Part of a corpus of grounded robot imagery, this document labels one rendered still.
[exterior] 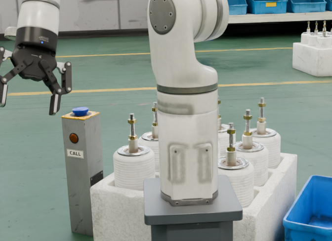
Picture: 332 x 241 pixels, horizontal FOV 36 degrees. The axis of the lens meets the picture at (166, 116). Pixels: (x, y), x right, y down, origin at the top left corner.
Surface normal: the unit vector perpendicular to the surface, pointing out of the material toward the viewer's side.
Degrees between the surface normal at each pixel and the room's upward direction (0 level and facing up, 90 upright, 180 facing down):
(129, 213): 90
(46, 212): 0
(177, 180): 90
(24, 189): 0
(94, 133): 90
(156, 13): 91
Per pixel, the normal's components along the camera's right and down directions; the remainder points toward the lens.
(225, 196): -0.03, -0.97
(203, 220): 0.05, 0.25
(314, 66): -0.99, 0.07
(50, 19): 0.71, -0.09
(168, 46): -0.70, 0.25
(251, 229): -0.43, 0.25
